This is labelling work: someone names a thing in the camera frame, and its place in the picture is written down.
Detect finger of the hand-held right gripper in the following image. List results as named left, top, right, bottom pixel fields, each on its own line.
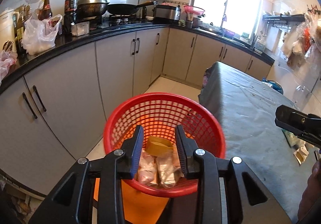
left=282, top=127, right=321, bottom=149
left=274, top=105, right=321, bottom=137

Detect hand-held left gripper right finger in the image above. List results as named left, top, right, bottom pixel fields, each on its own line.
left=175, top=125, right=293, bottom=224

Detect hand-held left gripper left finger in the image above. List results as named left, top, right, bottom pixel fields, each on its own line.
left=28, top=125, right=145, bottom=224

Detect pink plastic packet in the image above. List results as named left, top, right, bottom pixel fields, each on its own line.
left=137, top=150, right=159, bottom=186

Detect silver plastic packet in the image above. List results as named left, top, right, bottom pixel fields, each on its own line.
left=155, top=155, right=185, bottom=187

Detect red plastic basket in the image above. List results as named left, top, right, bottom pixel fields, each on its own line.
left=103, top=92, right=227, bottom=198

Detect person's right hand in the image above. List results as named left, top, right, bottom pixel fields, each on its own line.
left=298, top=158, right=321, bottom=224

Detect striped paper pouch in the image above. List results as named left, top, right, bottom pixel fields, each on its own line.
left=294, top=146, right=311, bottom=165

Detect clear glass pitcher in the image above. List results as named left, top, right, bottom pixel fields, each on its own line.
left=292, top=84, right=313, bottom=111

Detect blue plastic packaging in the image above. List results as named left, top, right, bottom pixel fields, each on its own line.
left=261, top=78, right=284, bottom=95

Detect grey blue tablecloth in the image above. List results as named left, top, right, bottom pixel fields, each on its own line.
left=199, top=61, right=321, bottom=223

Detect orange plastic stool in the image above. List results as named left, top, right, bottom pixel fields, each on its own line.
left=93, top=177, right=173, bottom=224

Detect hanging plastic bags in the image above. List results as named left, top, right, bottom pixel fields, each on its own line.
left=280, top=5, right=321, bottom=69

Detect beige kitchen base cabinets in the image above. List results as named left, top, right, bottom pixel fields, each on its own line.
left=0, top=27, right=275, bottom=198

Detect black kitchen countertop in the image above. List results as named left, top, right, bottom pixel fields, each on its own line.
left=0, top=19, right=275, bottom=95

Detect chopstick holder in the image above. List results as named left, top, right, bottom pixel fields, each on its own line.
left=185, top=12, right=194, bottom=29

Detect gas stove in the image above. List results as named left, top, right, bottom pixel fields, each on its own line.
left=100, top=14, right=154, bottom=28

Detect white plastic container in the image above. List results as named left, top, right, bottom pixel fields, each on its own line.
left=71, top=21, right=90, bottom=37

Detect kitchen window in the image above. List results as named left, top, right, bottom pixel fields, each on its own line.
left=190, top=0, right=264, bottom=42

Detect silver rice cooker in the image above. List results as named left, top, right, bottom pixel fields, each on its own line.
left=152, top=4, right=182, bottom=23

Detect red plastic strainer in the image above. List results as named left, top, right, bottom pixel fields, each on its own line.
left=184, top=5, right=206, bottom=18

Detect black frying pan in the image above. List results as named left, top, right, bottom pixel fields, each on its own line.
left=106, top=0, right=159, bottom=16

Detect metal wok with lid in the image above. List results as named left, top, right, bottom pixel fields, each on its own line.
left=76, top=0, right=111, bottom=20

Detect large white plastic bag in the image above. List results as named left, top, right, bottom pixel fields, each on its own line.
left=22, top=14, right=63, bottom=55

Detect dark bottle yellow cap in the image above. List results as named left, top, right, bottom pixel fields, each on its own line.
left=64, top=0, right=78, bottom=37

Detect pink plastic bag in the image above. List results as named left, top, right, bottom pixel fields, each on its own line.
left=0, top=49, right=18, bottom=85

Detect green oil bottle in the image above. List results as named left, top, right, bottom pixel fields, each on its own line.
left=14, top=12, right=26, bottom=54

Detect brown sauce bottle red cap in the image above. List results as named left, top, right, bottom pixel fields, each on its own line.
left=38, top=0, right=54, bottom=21

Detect metal wall rack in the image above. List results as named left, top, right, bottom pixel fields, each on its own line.
left=263, top=13, right=307, bottom=29

